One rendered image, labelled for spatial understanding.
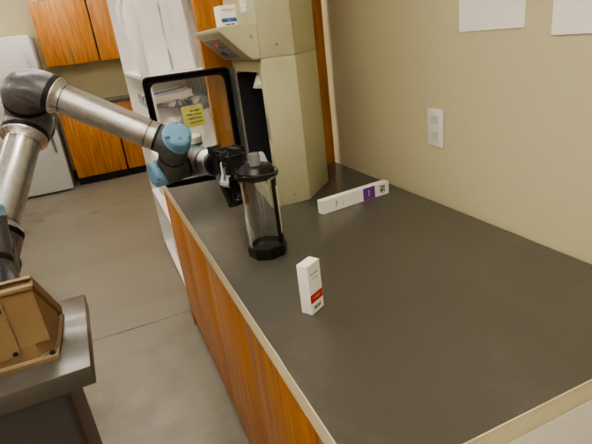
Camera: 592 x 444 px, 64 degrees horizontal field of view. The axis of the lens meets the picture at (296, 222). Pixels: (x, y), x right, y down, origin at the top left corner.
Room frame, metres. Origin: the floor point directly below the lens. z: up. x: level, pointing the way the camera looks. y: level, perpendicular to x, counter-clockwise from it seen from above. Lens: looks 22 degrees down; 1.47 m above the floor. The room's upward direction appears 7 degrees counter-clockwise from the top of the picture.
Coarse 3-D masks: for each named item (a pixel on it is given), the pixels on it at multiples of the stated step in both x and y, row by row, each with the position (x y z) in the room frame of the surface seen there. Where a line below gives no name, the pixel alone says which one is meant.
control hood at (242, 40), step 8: (248, 24) 1.48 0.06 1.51; (200, 32) 1.67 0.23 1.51; (208, 32) 1.56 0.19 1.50; (216, 32) 1.48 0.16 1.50; (224, 32) 1.45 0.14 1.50; (232, 32) 1.46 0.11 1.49; (240, 32) 1.47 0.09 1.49; (248, 32) 1.48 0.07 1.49; (256, 32) 1.49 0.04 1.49; (200, 40) 1.74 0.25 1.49; (208, 40) 1.65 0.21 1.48; (216, 40) 1.57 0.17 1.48; (224, 40) 1.50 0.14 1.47; (232, 40) 1.46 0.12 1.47; (240, 40) 1.47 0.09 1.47; (248, 40) 1.48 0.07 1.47; (256, 40) 1.49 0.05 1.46; (232, 48) 1.53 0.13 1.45; (240, 48) 1.47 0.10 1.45; (248, 48) 1.48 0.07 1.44; (256, 48) 1.48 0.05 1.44; (240, 56) 1.55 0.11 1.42; (248, 56) 1.48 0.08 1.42; (256, 56) 1.48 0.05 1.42
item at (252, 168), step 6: (252, 156) 1.13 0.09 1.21; (258, 156) 1.13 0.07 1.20; (252, 162) 1.13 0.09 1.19; (258, 162) 1.13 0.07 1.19; (264, 162) 1.15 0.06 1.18; (240, 168) 1.13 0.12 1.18; (246, 168) 1.12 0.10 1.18; (252, 168) 1.11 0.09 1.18; (258, 168) 1.10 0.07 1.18; (264, 168) 1.11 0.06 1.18; (270, 168) 1.12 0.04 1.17; (240, 174) 1.11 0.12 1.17; (246, 174) 1.10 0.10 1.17; (252, 174) 1.10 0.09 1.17; (258, 174) 1.10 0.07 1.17
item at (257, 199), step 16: (240, 176) 1.10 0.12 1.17; (256, 176) 1.09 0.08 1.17; (240, 192) 1.13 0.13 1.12; (256, 192) 1.09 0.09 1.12; (256, 208) 1.10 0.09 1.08; (272, 208) 1.10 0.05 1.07; (256, 224) 1.10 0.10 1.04; (272, 224) 1.10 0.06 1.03; (256, 240) 1.10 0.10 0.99; (272, 240) 1.10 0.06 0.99
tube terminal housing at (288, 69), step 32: (224, 0) 1.76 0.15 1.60; (256, 0) 1.49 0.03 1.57; (288, 0) 1.53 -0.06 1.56; (288, 32) 1.52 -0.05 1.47; (256, 64) 1.53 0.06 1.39; (288, 64) 1.52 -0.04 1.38; (288, 96) 1.51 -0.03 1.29; (320, 96) 1.70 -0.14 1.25; (288, 128) 1.51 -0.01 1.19; (320, 128) 1.68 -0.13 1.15; (288, 160) 1.50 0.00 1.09; (320, 160) 1.65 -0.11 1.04; (288, 192) 1.50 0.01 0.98
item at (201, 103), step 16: (176, 80) 1.73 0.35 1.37; (192, 80) 1.74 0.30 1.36; (208, 80) 1.75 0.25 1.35; (224, 80) 1.76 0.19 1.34; (144, 96) 1.70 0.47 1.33; (160, 96) 1.71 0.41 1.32; (176, 96) 1.73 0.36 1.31; (192, 96) 1.74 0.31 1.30; (208, 96) 1.75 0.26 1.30; (224, 96) 1.76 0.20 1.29; (160, 112) 1.71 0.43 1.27; (176, 112) 1.72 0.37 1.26; (192, 112) 1.74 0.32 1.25; (208, 112) 1.75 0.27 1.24; (224, 112) 1.76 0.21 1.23; (192, 128) 1.73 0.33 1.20; (208, 128) 1.75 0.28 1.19; (224, 128) 1.76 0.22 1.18; (192, 144) 1.73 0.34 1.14; (208, 144) 1.74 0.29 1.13; (224, 144) 1.76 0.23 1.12; (192, 176) 1.73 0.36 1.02
